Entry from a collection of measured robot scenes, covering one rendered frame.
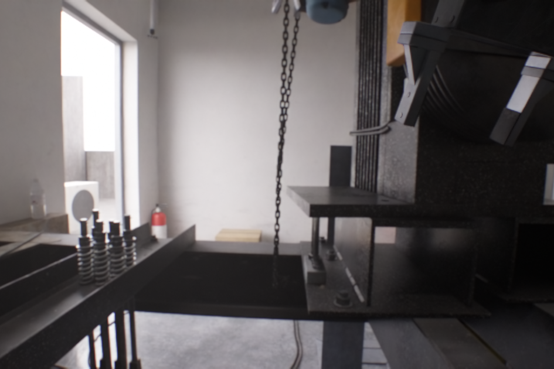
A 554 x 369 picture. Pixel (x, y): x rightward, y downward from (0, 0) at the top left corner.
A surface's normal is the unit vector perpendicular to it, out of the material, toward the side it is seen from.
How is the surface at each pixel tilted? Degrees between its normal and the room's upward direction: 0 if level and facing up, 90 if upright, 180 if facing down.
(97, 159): 90
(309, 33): 90
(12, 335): 0
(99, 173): 90
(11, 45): 90
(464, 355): 0
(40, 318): 0
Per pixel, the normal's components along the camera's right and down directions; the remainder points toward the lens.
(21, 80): 1.00, 0.02
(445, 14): -0.98, -0.14
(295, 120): -0.04, 0.08
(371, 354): 0.01, -0.98
